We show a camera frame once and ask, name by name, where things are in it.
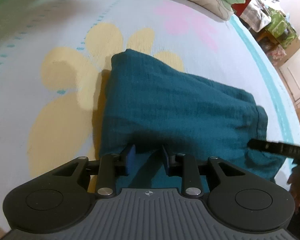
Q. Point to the red bed post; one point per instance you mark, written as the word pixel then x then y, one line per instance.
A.
pixel 239 8

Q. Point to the wooden side table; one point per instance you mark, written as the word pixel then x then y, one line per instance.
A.
pixel 266 34

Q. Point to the floral light blue bedsheet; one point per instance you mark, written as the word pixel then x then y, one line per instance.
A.
pixel 55 58

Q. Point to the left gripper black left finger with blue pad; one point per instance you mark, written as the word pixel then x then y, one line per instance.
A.
pixel 65 195

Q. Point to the green patterned storage box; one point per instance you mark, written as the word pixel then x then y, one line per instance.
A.
pixel 280 28

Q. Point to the teal pants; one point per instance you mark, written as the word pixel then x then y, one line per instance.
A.
pixel 149 104

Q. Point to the white door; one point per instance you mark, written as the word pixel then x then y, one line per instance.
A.
pixel 291 74

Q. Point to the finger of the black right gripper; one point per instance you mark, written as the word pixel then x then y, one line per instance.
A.
pixel 279 148

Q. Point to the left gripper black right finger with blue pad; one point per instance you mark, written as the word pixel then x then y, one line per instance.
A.
pixel 236 198

